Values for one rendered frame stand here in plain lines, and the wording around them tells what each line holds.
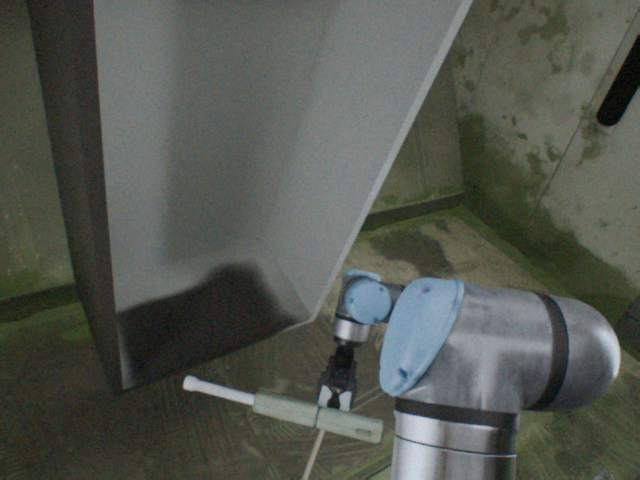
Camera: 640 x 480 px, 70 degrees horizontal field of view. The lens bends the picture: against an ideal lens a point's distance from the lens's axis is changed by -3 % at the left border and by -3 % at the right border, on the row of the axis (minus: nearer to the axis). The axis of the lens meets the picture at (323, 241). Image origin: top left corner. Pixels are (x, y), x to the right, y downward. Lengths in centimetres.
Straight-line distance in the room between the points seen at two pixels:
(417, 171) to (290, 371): 143
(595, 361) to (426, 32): 65
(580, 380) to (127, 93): 92
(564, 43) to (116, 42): 210
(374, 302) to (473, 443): 59
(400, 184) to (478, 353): 227
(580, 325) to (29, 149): 187
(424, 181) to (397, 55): 185
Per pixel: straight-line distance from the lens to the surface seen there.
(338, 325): 114
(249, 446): 168
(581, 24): 260
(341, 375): 109
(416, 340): 42
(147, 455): 168
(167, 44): 103
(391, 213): 264
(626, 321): 267
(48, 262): 202
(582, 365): 48
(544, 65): 267
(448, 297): 44
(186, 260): 152
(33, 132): 203
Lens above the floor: 153
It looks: 37 degrees down
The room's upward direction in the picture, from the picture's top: 12 degrees clockwise
